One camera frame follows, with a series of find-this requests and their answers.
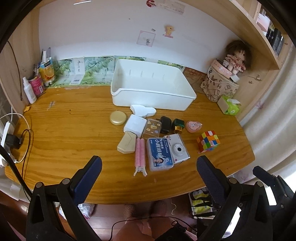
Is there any pink can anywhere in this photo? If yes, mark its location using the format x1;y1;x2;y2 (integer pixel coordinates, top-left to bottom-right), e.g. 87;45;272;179
29;74;45;97

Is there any white plastic storage bin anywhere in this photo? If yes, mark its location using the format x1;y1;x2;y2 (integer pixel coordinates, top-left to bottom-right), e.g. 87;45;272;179
110;59;197;111

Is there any green tissue pack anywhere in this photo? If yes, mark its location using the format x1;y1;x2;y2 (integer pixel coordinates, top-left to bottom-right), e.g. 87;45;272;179
217;95;241;116

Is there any orange juice carton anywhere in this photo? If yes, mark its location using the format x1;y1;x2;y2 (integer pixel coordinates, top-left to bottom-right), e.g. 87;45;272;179
39;58;55;87

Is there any brown haired doll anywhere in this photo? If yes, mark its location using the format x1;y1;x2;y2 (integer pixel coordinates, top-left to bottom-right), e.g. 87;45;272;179
223;40;252;75

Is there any pink framed wall drawing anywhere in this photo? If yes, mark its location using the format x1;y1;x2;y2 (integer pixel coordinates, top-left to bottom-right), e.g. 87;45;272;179
137;31;156;47

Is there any clear sticker plastic box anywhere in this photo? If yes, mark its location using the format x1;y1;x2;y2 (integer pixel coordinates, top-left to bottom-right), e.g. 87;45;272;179
142;118;162;140

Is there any beige letter print bag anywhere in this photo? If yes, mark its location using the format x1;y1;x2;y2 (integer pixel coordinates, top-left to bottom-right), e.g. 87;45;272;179
200;67;239;102

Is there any white spray bottle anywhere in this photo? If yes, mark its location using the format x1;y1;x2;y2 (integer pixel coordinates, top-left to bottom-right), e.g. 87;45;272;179
23;77;37;104

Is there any colourful rubik's cube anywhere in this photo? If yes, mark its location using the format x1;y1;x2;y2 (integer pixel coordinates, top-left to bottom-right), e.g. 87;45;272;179
197;131;220;153

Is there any green gold perfume bottle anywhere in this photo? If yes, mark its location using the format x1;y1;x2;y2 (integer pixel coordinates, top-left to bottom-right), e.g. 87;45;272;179
171;118;185;133

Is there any blue dental floss box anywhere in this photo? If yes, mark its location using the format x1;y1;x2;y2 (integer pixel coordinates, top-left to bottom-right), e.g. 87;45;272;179
147;138;174;172

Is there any pony wall sticker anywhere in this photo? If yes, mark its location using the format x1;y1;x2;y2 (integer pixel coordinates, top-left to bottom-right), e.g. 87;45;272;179
163;25;175;38

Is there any white compact camera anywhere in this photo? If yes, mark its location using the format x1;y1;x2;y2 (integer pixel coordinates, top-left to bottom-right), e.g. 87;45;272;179
164;133;190;164

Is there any black power adapter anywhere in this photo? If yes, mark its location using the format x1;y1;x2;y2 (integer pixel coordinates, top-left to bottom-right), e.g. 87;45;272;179
160;116;171;134

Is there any round gold compact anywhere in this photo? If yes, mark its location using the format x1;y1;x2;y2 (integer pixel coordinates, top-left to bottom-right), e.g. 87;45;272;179
110;110;127;126

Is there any pink correction tape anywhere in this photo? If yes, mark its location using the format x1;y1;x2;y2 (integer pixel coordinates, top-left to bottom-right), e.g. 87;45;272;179
185;121;202;133

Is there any pink hair roller clip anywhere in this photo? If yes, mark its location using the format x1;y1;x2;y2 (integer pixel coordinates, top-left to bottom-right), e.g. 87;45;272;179
134;138;147;177

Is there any beige envelope-shaped case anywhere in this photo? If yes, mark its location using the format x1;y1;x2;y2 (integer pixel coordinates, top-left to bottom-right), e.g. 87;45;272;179
117;131;137;154

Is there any green leaf print board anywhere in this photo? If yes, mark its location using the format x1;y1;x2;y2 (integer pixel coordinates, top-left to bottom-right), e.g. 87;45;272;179
50;56;185;87

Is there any white square charger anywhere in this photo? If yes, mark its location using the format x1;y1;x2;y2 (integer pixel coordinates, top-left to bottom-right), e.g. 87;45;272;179
123;114;147;138

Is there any pink round box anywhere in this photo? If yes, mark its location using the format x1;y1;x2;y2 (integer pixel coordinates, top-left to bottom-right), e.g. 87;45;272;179
211;59;232;79

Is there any white power strip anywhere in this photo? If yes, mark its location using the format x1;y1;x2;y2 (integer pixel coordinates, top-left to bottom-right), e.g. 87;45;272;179
1;121;15;161

